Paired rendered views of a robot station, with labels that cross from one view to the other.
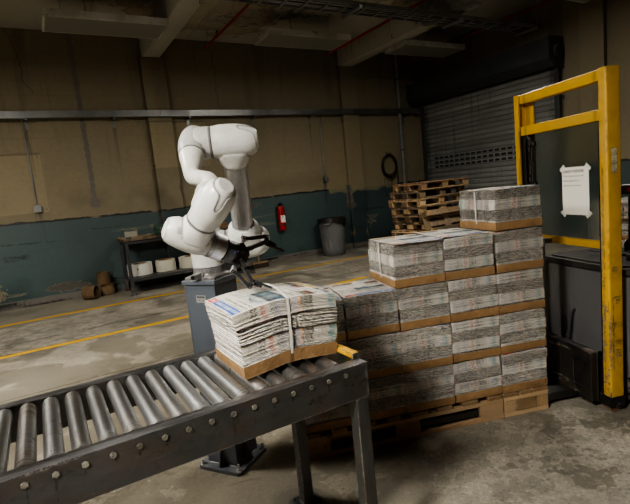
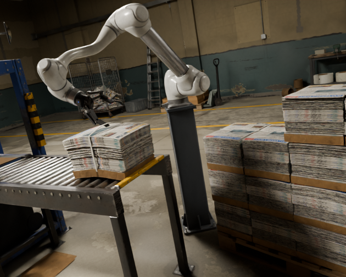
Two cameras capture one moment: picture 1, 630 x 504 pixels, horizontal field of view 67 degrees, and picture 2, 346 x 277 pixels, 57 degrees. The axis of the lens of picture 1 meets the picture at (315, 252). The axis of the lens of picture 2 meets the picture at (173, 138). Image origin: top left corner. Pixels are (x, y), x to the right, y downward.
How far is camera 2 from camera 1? 185 cm
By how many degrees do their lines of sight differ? 59
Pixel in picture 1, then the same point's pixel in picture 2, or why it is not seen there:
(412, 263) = (304, 120)
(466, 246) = not seen: outside the picture
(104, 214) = (305, 37)
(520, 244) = not seen: outside the picture
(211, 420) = (34, 192)
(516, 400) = not seen: outside the picture
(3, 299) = (243, 92)
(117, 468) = (9, 196)
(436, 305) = (331, 169)
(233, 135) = (122, 14)
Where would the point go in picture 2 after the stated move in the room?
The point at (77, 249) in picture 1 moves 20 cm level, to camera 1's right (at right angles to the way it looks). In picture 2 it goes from (285, 62) to (292, 62)
